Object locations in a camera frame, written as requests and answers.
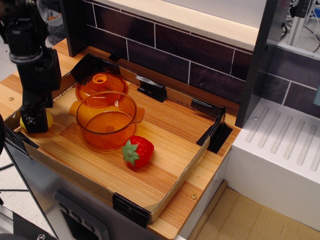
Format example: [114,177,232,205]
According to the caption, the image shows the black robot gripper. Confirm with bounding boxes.
[9,47,62,134]

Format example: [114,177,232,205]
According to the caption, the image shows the yellow toy potato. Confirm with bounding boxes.
[19,112,54,131]

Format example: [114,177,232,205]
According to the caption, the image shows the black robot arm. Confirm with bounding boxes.
[0,0,62,133]

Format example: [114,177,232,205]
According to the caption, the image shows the orange transparent plastic pot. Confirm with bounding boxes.
[69,91,145,150]

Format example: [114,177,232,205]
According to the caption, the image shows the orange transparent pot lid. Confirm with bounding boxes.
[75,72,128,101]

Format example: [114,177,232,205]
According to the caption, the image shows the grey fabric bag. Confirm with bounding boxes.
[37,0,66,46]

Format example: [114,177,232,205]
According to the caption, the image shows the red toy strawberry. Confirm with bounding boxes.
[121,135,155,168]

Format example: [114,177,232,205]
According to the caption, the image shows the white toy sink drainboard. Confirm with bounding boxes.
[225,99,320,230]

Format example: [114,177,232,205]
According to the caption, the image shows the dark grey vertical post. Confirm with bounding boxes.
[235,0,290,128]

